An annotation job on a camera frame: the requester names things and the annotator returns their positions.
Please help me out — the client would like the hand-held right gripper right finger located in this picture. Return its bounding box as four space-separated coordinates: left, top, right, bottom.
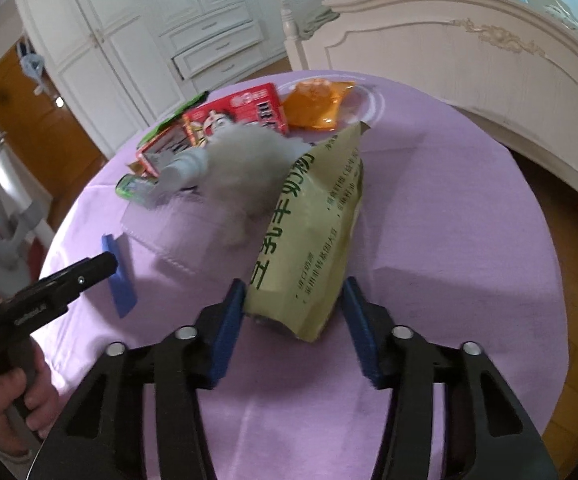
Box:
340 276 560 480

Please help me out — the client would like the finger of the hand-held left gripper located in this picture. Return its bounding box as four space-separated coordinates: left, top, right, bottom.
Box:
34 252 119 306

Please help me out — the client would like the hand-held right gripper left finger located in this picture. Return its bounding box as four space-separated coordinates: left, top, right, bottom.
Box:
26 279 247 480

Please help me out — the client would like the blue plastic strip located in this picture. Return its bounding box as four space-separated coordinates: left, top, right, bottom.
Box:
100 233 138 319

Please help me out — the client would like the beige green milk powder bag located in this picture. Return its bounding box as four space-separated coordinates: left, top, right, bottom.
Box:
244 122 372 343

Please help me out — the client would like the grey pink chair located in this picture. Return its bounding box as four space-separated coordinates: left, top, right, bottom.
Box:
0 185 55 281

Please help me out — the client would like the small green wrapper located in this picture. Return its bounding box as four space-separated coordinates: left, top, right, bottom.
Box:
116 174 156 208

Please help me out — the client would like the clear plastic packaging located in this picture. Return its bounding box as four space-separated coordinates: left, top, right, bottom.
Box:
122 192 230 277

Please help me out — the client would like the purple tablecloth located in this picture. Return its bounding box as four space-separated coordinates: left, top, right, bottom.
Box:
39 70 570 480

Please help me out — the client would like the white tower fan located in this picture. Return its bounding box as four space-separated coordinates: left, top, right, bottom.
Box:
0 132 37 221

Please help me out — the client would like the red white packet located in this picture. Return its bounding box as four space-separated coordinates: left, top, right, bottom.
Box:
136 125 195 179

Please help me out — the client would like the wooden door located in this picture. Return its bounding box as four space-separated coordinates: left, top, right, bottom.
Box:
0 50 107 211

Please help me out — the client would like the grey fluffy wad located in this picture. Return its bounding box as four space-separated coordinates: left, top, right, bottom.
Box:
159 122 315 248

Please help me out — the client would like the green snack packet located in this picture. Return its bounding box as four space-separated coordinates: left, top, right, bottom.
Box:
139 91 210 148

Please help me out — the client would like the blue hanging bag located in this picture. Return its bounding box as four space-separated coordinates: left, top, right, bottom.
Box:
16 40 50 93

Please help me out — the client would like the red printed carton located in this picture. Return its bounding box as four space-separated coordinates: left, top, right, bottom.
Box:
181 82 290 151

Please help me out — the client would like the clear plastic plate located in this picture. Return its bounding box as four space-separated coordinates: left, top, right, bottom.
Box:
276 77 387 126

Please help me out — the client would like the orange snack packet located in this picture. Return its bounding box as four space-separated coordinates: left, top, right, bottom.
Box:
281 79 357 132

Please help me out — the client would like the white wardrobe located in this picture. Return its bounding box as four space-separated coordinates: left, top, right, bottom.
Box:
14 0 290 146

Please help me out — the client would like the white carved bed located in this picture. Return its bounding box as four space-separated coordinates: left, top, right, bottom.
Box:
279 0 578 216

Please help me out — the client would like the green cloth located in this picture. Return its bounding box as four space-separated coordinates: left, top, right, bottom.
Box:
301 7 331 37

